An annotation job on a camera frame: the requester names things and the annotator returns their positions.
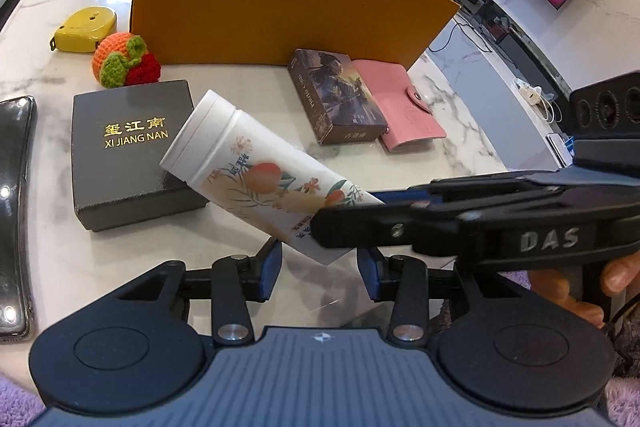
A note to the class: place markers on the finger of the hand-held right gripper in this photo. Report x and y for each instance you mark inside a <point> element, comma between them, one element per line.
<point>360,229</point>
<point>400,198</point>

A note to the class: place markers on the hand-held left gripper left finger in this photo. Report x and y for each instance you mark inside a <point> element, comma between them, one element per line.
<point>270,269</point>

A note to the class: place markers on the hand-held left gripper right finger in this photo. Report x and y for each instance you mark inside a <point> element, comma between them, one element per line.
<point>367,277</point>

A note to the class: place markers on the pink card wallet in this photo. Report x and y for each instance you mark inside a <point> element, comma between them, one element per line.
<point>405,112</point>

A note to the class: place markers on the white floral canister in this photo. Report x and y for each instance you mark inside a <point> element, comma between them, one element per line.
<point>240,157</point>

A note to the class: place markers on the figure print card box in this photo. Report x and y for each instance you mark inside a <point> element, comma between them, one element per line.
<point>340,92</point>

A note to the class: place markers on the dark grey gift box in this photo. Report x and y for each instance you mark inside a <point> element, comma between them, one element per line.
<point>125,167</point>

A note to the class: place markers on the crochet orange strawberry toy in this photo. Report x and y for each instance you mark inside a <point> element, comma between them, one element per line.
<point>117,52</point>

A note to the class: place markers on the yellow tape measure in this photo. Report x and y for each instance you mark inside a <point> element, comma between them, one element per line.
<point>85,29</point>

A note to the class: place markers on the person's right hand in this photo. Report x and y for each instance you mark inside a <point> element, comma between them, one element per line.
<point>547,282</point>

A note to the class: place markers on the white marble TV cabinet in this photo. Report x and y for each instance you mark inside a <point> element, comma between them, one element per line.
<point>500,72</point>

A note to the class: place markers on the black smartphone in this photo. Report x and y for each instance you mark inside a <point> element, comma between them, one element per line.
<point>15,207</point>

